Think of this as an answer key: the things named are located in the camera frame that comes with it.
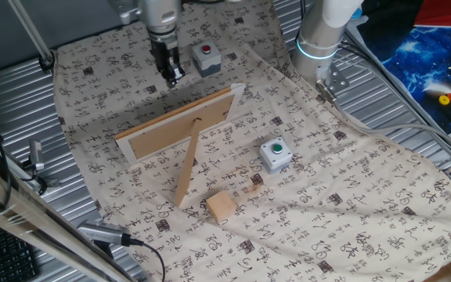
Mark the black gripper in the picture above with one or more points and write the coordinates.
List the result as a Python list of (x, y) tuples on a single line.
[(167, 55)]

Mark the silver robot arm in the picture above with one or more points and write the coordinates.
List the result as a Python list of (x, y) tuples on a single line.
[(319, 31)]

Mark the grey box with red button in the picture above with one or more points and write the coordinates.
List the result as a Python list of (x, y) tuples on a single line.
[(206, 60)]

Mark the grey box with green button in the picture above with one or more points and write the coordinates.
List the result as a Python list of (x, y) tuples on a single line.
[(274, 160)]

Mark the small wooden block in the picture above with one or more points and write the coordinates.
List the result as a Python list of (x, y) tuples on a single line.
[(221, 207)]

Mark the grey metal pole with clamp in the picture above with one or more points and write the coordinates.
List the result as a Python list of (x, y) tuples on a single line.
[(29, 27)]

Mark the beige calligraphy print cloth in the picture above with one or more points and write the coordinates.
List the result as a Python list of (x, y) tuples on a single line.
[(327, 219)]

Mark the blue galaxy print cloth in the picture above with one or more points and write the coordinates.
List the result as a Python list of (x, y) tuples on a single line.
[(417, 58)]

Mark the black keyboard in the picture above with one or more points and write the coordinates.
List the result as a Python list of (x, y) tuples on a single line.
[(8, 258)]

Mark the red sheet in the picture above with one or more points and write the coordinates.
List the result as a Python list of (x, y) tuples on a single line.
[(444, 11)]

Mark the wooden picture frame with stand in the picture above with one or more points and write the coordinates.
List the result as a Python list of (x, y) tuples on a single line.
[(170, 133)]

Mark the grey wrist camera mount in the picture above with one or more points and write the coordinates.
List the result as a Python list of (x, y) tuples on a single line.
[(125, 13)]

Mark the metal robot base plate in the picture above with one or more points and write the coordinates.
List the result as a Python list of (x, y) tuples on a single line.
[(337, 80)]

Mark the grey depth camera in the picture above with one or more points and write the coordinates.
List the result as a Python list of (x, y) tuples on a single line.
[(104, 233)]

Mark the aluminium frame beam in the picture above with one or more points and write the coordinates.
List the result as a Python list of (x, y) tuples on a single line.
[(14, 203)]

